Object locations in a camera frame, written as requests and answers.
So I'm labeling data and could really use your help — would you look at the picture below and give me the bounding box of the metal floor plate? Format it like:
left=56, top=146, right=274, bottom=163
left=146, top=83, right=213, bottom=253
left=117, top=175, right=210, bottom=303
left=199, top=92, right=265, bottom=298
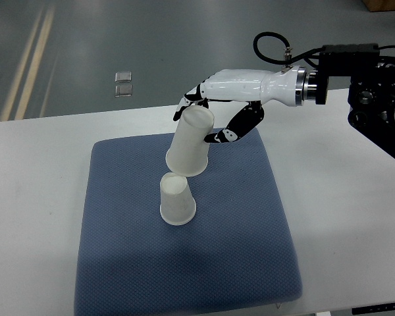
left=115, top=84, right=132, bottom=97
left=115, top=70, right=132, bottom=82

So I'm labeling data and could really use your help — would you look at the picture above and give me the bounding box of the brown box top right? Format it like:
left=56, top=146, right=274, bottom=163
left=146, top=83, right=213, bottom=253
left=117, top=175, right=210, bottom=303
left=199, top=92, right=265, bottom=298
left=362, top=0, right=395, bottom=12

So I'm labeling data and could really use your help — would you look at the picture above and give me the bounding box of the white paper cup on cushion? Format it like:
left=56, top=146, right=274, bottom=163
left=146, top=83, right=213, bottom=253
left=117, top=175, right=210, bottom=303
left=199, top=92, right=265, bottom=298
left=160, top=172, right=196, bottom=226

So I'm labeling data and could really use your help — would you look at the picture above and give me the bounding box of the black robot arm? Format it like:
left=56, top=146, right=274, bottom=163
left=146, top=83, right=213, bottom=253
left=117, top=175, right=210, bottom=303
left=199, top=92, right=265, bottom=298
left=305, top=43, right=395, bottom=159

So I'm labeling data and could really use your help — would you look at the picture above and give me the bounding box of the upper metal floor plate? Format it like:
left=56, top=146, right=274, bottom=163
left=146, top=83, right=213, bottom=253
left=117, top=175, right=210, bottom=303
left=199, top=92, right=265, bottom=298
left=115, top=70, right=132, bottom=82

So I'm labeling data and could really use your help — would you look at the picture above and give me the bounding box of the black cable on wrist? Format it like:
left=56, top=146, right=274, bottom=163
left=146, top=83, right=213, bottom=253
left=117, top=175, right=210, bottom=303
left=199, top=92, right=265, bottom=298
left=253, top=31, right=323, bottom=66

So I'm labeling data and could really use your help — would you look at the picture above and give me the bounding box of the white paper cup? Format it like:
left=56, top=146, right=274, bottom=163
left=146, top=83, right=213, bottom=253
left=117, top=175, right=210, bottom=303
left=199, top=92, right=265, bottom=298
left=160, top=172, right=196, bottom=226
left=165, top=105, right=215, bottom=177

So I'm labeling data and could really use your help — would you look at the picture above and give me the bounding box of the blue grey square cushion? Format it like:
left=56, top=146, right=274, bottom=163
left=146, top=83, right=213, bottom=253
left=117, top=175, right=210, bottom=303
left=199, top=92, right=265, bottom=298
left=74, top=130, right=302, bottom=315

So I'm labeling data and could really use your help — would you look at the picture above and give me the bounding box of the black frame at bottom right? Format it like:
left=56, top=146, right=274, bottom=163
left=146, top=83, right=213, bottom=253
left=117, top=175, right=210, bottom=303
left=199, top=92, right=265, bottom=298
left=352, top=302, right=395, bottom=315

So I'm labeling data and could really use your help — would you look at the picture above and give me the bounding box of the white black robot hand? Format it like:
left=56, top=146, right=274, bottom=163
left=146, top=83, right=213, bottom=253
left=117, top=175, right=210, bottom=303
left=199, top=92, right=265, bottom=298
left=173, top=66, right=307, bottom=143

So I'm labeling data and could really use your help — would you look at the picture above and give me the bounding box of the lower metal floor plate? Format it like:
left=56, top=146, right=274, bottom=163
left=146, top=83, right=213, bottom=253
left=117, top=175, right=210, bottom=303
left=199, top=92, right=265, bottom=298
left=115, top=84, right=132, bottom=97

